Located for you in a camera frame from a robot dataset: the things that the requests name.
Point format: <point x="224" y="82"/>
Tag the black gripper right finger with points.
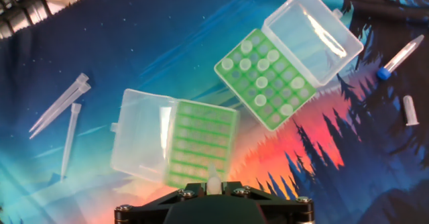
<point x="285" y="210"/>

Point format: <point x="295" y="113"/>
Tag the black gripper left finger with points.
<point x="151" y="210"/>

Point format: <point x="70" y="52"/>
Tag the clear box green tip rack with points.
<point x="140" y="140"/>
<point x="311" y="39"/>

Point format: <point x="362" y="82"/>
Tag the printed sunset landscape cloth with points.
<point x="151" y="49"/>

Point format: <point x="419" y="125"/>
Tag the slim blue-capped conical tube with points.
<point x="400" y="57"/>

